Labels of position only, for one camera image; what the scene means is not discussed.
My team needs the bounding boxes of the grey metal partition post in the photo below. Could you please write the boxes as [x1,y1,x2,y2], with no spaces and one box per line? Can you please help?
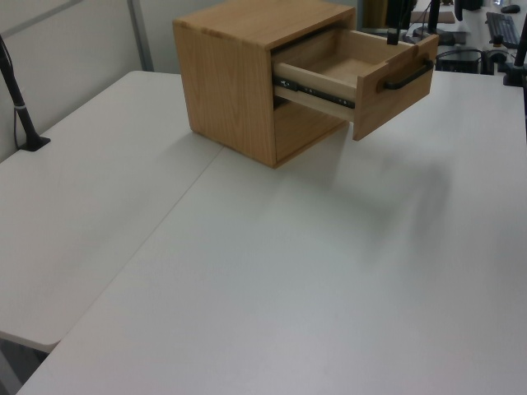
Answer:
[126,0,156,72]

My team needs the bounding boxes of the black metal drawer handle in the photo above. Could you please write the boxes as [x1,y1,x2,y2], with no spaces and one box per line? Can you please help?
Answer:
[383,60,435,90]

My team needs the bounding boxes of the brown desk mat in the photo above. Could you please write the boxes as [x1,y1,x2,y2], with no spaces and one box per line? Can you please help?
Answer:
[411,11,456,26]

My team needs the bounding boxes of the black metal drawer slide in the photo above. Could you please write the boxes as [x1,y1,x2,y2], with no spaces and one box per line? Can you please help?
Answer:
[273,76,356,109]

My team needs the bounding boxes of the black computer keyboard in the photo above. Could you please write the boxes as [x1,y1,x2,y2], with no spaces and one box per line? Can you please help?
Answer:
[485,11,521,48]

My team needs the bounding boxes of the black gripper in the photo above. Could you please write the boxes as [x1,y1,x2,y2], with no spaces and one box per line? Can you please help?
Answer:
[386,0,415,45]

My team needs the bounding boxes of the black clamped camera pole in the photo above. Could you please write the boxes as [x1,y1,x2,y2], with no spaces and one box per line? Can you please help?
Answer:
[501,0,527,87]

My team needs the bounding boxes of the black monitor stand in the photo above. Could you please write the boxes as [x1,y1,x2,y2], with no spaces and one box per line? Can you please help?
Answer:
[411,0,455,47]

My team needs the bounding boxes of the black camera stand pole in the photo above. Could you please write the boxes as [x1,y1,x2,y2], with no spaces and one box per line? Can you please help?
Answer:
[0,35,52,153]

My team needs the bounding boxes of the wooden drawer with black handle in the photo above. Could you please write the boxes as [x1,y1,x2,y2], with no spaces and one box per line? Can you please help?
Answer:
[271,27,440,142]

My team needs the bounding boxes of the black computer tower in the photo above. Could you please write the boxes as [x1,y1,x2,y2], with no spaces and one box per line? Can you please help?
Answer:
[435,48,483,74]

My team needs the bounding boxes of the wooden two-drawer cabinet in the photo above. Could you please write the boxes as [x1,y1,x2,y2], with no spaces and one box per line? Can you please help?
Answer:
[172,0,356,170]

